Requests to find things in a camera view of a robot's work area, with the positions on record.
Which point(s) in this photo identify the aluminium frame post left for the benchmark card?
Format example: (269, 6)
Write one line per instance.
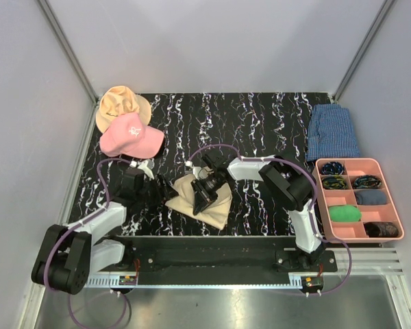
(58, 32)

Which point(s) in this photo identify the pink baseball cap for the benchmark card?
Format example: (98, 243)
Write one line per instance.
(127, 135)

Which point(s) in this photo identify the aluminium frame post right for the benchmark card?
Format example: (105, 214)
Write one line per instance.
(367, 41)

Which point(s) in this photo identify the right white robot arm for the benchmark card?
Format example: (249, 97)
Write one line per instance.
(288, 182)

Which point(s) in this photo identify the teal patterned rolled sock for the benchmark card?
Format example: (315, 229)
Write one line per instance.
(367, 182)

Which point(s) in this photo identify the grey blue rolled sock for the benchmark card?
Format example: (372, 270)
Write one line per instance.
(370, 197)

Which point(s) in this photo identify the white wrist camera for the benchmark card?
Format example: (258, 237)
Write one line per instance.
(145, 165)
(198, 172)

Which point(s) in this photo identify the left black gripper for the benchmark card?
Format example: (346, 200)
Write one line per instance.
(167, 192)

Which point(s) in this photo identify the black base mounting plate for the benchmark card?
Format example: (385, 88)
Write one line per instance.
(268, 252)

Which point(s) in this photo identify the aluminium frame post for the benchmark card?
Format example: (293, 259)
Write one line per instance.
(58, 32)
(367, 41)

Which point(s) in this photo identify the pink divided organizer tray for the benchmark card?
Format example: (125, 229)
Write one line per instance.
(353, 232)

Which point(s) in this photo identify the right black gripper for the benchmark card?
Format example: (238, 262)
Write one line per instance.
(203, 198)

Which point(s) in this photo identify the slotted aluminium rail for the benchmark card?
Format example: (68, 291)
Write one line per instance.
(359, 262)

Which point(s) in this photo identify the beige cloth napkin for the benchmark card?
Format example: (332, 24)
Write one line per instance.
(215, 215)

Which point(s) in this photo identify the dark patterned rolled sock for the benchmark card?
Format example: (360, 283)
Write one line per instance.
(381, 230)

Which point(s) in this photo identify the blue checkered folded cloth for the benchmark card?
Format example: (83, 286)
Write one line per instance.
(331, 133)

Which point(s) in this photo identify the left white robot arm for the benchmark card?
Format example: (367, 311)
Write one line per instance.
(68, 255)

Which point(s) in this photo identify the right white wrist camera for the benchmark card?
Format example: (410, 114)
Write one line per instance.
(198, 172)

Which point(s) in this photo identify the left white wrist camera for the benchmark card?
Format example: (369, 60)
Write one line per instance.
(145, 165)

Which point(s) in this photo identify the green rolled sock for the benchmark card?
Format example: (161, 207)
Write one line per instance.
(344, 214)

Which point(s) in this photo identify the beige bucket hat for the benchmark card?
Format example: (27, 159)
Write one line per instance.
(119, 100)

